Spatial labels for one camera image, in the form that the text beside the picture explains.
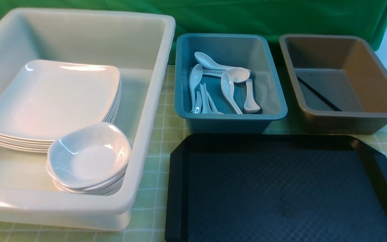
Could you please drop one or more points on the white spoon top in bin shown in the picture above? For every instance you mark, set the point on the white spoon top in bin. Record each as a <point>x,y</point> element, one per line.
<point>212,67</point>

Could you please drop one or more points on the white spoon right in bin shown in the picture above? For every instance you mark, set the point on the white spoon right in bin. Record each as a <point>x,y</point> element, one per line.
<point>250,104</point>

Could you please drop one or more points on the white square rice plate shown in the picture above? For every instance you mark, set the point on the white square rice plate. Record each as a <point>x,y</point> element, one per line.
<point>49,99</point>

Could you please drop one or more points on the small white bowl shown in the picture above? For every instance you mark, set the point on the small white bowl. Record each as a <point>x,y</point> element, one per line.
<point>89,157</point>

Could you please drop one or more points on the black serving tray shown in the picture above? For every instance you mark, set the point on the black serving tray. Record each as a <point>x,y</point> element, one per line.
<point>276,188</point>

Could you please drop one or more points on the green checkered tablecloth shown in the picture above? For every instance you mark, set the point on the green checkered tablecloth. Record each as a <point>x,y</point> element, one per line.
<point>147,217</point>

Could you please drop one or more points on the brown plastic bin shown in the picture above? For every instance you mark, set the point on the brown plastic bin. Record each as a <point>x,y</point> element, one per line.
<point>346,71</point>

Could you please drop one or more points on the white spoons bottom in bin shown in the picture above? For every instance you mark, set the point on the white spoons bottom in bin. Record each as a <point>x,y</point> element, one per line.
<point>204,103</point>

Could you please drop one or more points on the stack of small white bowls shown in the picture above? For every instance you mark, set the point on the stack of small white bowls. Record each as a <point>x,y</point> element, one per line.
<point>107,188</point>

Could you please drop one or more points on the white ceramic soup spoon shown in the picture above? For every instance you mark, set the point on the white ceramic soup spoon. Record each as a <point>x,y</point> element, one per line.
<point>227,88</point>

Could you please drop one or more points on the white spoon left in bin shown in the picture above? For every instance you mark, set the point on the white spoon left in bin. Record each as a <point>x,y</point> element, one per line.
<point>195,77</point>

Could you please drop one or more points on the stack of white square plates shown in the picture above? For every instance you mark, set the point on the stack of white square plates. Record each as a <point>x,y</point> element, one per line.
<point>43,146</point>

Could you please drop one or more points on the black chopstick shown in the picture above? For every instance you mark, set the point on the black chopstick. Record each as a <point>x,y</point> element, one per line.
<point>321,97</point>

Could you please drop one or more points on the teal plastic bin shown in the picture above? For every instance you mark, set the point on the teal plastic bin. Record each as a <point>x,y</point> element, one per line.
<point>237,50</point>

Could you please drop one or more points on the large white plastic tub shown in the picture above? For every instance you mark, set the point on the large white plastic tub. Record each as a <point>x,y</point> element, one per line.
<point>136,43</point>

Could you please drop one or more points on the white spoon in bin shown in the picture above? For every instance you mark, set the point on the white spoon in bin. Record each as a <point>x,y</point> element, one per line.
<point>250,104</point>
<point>195,77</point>
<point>237,75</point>
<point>212,67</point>

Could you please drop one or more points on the green backdrop cloth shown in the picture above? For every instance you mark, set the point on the green backdrop cloth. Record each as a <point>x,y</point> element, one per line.
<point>270,19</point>

